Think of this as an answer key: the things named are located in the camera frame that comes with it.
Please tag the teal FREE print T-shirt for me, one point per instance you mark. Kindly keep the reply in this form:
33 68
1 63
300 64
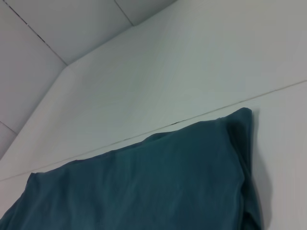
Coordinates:
144 187

